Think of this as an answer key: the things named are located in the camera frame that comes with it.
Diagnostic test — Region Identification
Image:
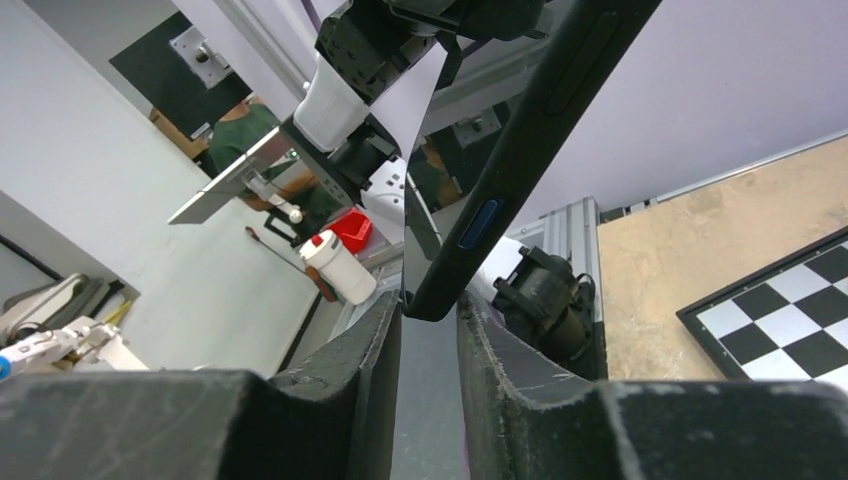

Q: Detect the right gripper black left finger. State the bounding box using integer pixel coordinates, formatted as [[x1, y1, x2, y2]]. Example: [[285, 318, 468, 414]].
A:
[[1, 291, 401, 479]]

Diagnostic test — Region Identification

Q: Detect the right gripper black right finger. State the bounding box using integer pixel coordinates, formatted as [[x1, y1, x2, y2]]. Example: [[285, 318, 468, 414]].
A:
[[457, 294, 847, 479]]

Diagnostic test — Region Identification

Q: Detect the black phone case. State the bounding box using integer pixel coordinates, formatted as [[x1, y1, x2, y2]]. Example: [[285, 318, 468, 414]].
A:
[[421, 1, 660, 322]]

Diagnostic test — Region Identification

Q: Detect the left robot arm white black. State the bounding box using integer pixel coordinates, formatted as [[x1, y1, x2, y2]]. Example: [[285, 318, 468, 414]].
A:
[[281, 1, 553, 205]]

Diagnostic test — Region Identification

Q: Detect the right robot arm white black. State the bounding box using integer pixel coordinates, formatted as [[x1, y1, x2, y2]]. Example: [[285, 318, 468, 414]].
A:
[[1, 248, 847, 479]]

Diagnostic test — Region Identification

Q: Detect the white bottle red cap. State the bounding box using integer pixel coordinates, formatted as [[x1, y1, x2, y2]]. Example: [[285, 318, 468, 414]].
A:
[[299, 230, 377, 305]]

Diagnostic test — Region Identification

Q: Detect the red plastic bin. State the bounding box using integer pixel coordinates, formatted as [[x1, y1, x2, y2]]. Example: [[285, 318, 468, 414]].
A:
[[328, 208, 373, 254]]

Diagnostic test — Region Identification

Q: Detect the black white chessboard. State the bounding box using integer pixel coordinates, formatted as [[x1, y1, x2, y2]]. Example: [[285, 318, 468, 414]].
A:
[[676, 228, 847, 389]]

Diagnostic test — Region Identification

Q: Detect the person in green shirt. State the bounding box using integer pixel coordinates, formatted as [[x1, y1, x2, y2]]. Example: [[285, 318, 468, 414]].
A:
[[207, 100, 342, 235]]

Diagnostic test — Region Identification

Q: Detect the aluminium frame rail left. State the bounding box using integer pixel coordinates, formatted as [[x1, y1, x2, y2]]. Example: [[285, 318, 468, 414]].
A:
[[507, 197, 600, 273]]

